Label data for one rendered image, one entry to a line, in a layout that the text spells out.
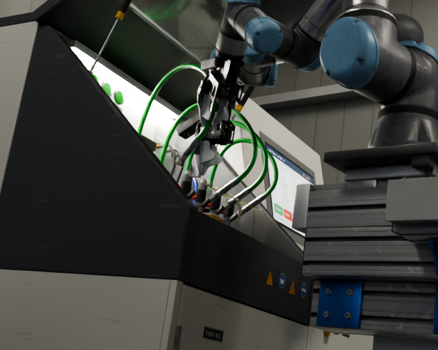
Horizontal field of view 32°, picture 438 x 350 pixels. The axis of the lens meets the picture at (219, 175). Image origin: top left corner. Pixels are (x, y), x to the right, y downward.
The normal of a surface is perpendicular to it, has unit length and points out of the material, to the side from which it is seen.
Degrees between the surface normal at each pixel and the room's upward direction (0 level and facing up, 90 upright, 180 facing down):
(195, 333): 90
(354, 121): 90
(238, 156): 90
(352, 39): 98
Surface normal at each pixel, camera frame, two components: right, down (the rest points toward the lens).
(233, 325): 0.85, -0.02
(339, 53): -0.77, -0.15
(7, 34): -0.50, -0.30
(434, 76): 0.62, -0.12
